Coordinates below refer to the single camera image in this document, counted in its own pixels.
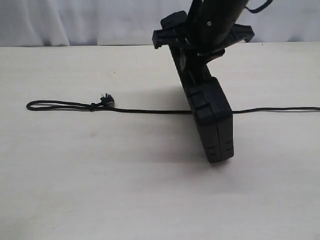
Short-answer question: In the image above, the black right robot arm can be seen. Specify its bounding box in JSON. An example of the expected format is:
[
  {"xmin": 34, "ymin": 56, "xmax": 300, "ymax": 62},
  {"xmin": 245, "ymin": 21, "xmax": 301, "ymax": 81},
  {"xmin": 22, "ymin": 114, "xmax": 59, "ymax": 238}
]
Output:
[{"xmin": 152, "ymin": 0, "xmax": 255, "ymax": 85}]

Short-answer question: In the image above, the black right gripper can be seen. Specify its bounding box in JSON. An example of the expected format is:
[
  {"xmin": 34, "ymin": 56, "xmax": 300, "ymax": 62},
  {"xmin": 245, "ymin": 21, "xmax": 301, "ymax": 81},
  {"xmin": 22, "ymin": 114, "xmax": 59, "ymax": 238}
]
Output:
[{"xmin": 152, "ymin": 11, "xmax": 255, "ymax": 83}]

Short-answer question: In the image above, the black plastic carrying case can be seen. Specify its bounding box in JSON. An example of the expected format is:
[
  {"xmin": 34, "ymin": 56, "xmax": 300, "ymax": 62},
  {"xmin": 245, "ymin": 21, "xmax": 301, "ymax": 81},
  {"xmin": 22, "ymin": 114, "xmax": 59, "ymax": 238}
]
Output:
[{"xmin": 170, "ymin": 46, "xmax": 235, "ymax": 164}]

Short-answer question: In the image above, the black braided rope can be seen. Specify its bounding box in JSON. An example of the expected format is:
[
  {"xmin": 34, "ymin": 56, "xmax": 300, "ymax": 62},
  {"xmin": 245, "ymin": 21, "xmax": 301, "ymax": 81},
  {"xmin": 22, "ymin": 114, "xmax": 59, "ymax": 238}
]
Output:
[{"xmin": 26, "ymin": 92, "xmax": 320, "ymax": 116}]

